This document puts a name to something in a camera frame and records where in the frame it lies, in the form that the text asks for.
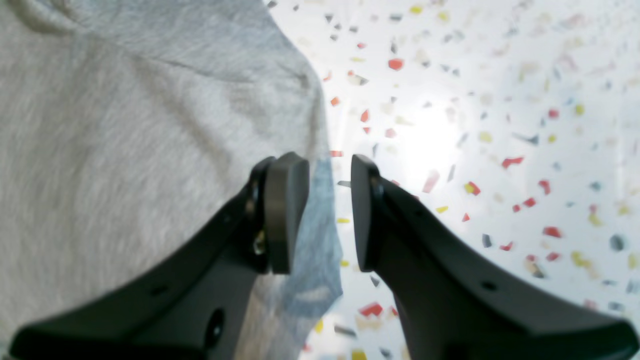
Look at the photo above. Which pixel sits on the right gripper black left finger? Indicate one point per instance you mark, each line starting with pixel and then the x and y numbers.
pixel 192 305

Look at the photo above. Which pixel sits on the grey T-shirt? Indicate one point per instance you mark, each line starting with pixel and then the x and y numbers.
pixel 125 125

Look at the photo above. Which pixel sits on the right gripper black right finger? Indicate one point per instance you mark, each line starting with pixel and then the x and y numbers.
pixel 455 304

